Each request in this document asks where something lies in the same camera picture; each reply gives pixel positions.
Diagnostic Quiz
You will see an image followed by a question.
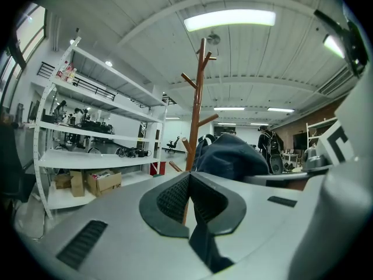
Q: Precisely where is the pile of black gear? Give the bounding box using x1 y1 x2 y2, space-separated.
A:
80 120 115 135

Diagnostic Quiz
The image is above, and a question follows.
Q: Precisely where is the large window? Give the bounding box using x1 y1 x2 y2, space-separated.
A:
0 3 47 104

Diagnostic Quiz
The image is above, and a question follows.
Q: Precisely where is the black chair chrome frame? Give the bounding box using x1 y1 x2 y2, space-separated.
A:
0 121 37 207

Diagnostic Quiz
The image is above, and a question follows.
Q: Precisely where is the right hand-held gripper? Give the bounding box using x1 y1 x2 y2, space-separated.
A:
244 119 356 187

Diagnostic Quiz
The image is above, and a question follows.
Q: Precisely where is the small plain cardboard box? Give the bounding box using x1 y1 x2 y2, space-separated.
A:
54 173 73 190

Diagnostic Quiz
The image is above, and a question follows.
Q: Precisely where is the red cabinet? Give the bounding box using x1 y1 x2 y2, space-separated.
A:
150 160 167 176

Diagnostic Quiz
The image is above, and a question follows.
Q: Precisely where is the large printed cardboard box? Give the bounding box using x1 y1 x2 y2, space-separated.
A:
85 169 122 198

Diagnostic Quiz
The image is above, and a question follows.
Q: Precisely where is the group of drink bottles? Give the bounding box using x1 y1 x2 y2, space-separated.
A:
55 62 78 85

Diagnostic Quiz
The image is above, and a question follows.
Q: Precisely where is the black swivel office chair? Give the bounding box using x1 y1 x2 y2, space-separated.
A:
166 136 182 153

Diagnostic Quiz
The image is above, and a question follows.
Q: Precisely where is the black metal railing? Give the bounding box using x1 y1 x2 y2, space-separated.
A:
37 61 117 102

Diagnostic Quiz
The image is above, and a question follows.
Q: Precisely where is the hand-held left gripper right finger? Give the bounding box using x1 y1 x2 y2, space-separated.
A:
189 172 320 264

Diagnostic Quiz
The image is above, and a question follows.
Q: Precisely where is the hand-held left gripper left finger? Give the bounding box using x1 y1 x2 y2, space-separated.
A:
40 172 212 280

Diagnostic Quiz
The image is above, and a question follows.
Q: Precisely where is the white table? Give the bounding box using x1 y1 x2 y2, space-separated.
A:
281 152 300 169

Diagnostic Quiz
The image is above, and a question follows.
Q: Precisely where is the large white metal shelving unit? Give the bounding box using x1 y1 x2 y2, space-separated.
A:
33 36 168 220

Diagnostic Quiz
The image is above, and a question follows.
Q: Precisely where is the tall plain cardboard box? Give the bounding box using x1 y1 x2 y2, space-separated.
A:
69 170 86 198

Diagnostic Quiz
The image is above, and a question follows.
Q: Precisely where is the brown wooden coat rack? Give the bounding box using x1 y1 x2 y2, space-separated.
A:
168 37 219 226

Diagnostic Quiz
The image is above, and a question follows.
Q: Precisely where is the dark navy cap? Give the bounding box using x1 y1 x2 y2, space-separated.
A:
188 133 270 274

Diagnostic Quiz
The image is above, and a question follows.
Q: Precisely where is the round grey ceiling fixture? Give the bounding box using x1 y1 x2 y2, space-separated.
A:
206 30 221 46

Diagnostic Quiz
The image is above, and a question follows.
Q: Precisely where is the narrow white shelving unit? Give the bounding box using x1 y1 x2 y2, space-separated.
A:
305 117 340 150

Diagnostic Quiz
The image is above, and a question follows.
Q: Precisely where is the pile of black cables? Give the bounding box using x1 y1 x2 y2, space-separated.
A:
115 146 153 159

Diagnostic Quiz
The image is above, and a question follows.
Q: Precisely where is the black wall screen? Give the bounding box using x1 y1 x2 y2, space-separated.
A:
293 132 308 151

